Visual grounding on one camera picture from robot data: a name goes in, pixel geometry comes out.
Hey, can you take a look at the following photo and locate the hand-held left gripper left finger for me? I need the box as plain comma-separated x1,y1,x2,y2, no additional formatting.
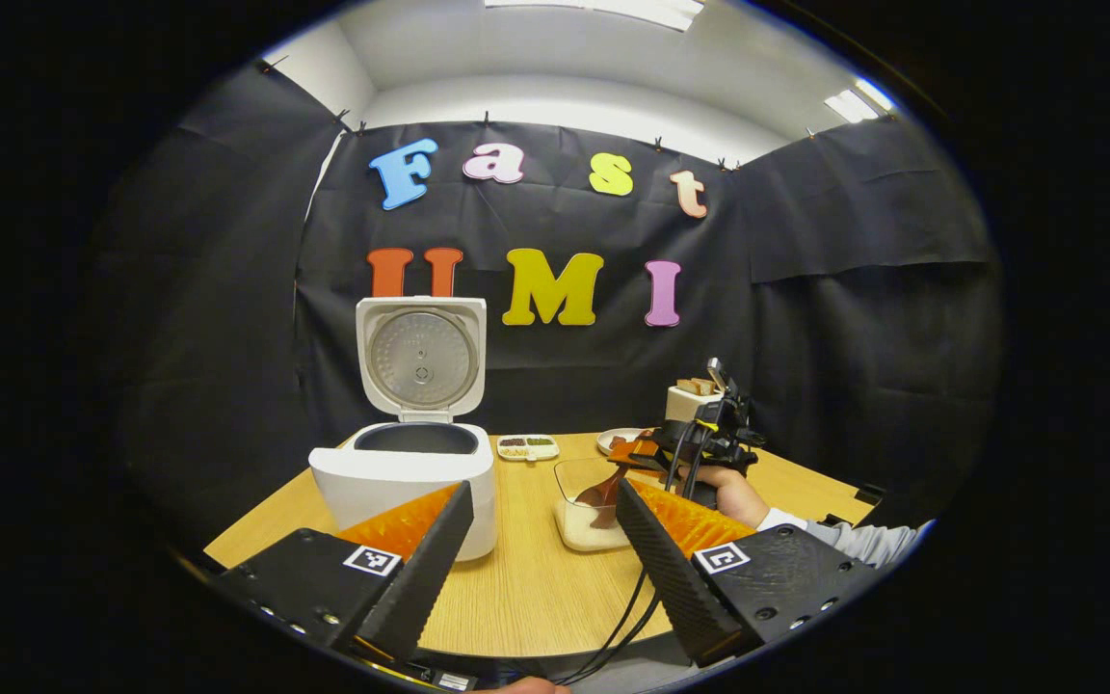
218,480,475,663

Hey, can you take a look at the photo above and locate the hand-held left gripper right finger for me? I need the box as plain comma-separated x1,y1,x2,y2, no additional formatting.
615,479,879,668

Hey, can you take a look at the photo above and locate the brown wooden spoon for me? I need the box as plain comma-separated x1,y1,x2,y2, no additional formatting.
574,461,633,531

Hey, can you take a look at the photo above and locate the clear container of rice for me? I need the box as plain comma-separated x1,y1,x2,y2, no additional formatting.
553,458,652,552

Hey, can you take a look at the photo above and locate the white rice cooker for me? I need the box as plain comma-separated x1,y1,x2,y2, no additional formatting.
308,296,498,563

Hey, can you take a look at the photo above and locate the white round plate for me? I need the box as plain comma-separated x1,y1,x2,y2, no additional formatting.
596,427,652,456

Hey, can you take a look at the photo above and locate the white toaster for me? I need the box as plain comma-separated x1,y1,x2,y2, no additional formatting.
665,381,725,425

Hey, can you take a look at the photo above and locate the white divided condiment dish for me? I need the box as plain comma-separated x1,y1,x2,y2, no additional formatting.
496,435,561,462

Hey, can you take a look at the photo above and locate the small ceiling light panel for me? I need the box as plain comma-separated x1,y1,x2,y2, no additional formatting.
825,79,895,123

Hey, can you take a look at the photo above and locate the large ceiling light panel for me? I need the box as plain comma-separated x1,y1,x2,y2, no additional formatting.
485,0,705,32

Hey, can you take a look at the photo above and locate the black cable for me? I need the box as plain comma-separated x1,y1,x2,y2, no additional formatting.
555,569,662,687

